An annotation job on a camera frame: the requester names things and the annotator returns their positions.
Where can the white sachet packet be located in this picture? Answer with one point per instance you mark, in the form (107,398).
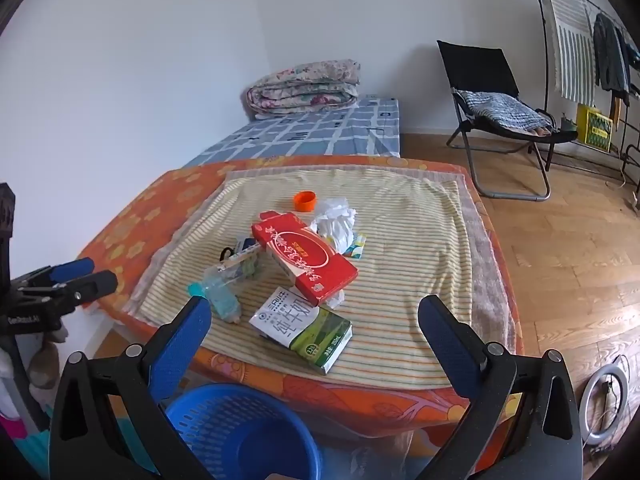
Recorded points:
(300,330)

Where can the plaid chair cushion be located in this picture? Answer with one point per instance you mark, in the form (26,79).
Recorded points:
(500,110)

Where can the black folding chair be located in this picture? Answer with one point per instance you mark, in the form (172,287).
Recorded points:
(475,65)

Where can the striped hanging towel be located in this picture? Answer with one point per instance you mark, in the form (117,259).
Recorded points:
(570,45)

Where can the clear plastic bottle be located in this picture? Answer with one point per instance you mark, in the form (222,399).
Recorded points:
(225,300)

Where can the blue plastic basket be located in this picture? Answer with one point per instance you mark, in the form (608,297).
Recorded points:
(240,425)

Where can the orange bottle cap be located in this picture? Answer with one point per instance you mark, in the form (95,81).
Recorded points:
(305,201)

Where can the folded floral quilt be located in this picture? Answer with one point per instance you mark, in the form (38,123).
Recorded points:
(300,90)

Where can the teal printed cloth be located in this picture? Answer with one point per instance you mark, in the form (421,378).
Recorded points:
(25,445)

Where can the blue green snack packet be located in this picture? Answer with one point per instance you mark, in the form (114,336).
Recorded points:
(245,244)

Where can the yellow green box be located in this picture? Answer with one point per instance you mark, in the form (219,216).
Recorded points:
(595,127)

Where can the orange floral blanket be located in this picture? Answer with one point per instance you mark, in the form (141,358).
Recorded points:
(130,220)

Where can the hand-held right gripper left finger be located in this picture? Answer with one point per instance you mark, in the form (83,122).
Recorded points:
(182,342)

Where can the small green yellow sachet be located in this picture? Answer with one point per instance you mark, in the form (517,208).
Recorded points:
(356,247)

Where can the striped yellow towel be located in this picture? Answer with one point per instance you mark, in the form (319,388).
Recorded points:
(400,260)

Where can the black metal clothes rack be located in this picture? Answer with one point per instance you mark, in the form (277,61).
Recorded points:
(549,125)

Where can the white crumpled plastic bag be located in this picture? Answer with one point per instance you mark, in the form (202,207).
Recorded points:
(335,225)

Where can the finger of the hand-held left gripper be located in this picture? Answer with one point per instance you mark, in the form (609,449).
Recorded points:
(95,284)
(72,268)

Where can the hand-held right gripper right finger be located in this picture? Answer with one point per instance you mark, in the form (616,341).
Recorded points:
(450,347)

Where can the red snack packet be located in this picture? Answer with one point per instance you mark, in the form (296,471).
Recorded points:
(305,260)

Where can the white paper scrap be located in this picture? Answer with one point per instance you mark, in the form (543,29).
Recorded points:
(336,299)

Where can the dark hanging jacket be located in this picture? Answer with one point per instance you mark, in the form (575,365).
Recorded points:
(607,55)

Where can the person's left hand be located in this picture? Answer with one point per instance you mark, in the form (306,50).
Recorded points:
(45,367)

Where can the blue hanging garment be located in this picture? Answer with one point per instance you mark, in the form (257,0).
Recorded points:
(631,50)

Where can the bed with blue plaid sheet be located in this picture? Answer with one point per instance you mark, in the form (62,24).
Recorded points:
(310,132)

